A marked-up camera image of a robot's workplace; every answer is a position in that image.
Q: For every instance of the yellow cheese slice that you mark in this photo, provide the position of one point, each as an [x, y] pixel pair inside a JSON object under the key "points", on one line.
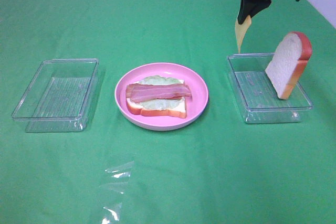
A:
{"points": [[241, 30]]}

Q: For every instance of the bread slice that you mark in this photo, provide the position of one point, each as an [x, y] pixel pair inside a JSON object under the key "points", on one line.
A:
{"points": [[288, 63], [145, 112]]}

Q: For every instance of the green lettuce leaf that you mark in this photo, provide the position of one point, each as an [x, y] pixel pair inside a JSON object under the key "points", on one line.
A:
{"points": [[160, 104]]}

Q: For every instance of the bacon strip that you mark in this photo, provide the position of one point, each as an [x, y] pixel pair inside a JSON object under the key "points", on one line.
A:
{"points": [[142, 92], [180, 89]]}

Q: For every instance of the clear right plastic container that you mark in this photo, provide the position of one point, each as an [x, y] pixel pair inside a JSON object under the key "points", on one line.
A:
{"points": [[256, 97]]}

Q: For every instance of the clear plastic container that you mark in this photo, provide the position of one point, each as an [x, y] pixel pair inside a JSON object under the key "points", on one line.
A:
{"points": [[59, 97], [256, 97]]}

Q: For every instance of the pink round plate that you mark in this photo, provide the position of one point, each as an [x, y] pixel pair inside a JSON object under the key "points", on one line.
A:
{"points": [[194, 105]]}

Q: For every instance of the clear left plastic container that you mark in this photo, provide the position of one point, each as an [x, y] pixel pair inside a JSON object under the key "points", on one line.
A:
{"points": [[59, 97]]}

